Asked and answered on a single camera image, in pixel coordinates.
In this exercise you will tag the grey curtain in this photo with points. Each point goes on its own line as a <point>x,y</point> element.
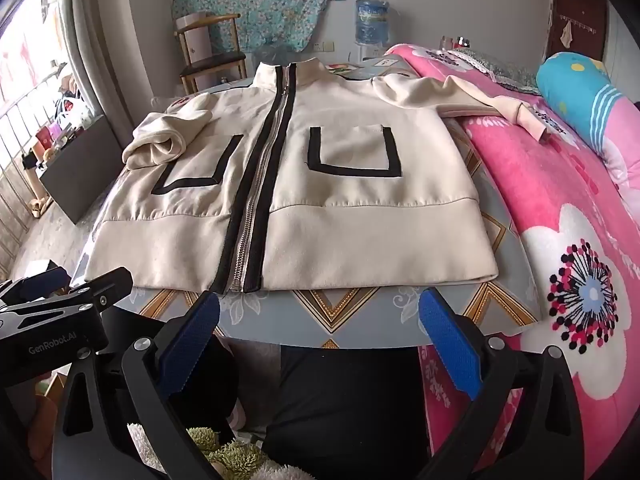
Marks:
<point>95,35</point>

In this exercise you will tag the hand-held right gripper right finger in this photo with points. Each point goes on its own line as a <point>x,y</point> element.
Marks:
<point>450,345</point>

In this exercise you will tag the white water dispenser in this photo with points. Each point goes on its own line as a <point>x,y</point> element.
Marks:
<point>367,51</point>

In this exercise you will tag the small cream hanging cloth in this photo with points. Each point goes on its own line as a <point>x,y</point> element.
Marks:
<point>566,35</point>

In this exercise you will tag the small red black object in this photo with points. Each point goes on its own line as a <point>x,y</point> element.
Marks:
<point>461,43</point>

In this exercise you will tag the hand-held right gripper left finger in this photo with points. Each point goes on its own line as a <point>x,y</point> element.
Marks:
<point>192,340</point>

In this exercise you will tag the cream zip jacket black trim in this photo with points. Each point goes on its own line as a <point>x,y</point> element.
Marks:
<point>350,210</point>

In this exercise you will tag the teal floral wall cloth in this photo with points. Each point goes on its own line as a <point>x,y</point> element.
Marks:
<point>260,0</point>

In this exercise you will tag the pink floral blanket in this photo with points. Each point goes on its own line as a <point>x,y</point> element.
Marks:
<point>525,185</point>

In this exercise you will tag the grey lace-edged cloth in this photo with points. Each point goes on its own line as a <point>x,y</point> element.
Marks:
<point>500,67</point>

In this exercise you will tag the metal window grille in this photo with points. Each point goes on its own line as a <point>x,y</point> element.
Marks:
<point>10,170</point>

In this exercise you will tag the wooden chair dark seat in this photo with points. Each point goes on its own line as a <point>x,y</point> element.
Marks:
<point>215,60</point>

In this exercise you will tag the fluffy green and white mat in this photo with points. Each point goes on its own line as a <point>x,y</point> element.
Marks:
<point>230,455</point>

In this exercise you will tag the blue dotted bolster pillow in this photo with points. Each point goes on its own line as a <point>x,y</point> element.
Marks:
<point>570,80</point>

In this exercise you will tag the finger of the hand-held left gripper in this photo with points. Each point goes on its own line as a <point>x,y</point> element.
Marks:
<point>47,280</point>
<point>100,285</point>

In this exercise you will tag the blue water jug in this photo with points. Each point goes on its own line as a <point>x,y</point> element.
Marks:
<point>372,20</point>

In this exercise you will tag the person's black trousers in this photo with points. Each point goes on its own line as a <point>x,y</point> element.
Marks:
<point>345,410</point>

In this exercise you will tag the dark brown door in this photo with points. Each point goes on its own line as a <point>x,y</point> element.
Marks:
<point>575,5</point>

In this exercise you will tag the translucent bluish plastic bag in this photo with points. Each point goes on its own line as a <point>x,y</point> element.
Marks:
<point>280,54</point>

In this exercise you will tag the fruit print tablecloth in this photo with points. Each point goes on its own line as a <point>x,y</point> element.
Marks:
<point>350,310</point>

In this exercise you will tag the white box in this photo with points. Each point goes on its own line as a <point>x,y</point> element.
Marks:
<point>195,40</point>

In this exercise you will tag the dark side cabinet with clutter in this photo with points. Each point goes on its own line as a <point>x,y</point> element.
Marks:
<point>85,170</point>

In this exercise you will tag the pile of sill clutter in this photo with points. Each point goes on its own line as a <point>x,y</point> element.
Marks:
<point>65,115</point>

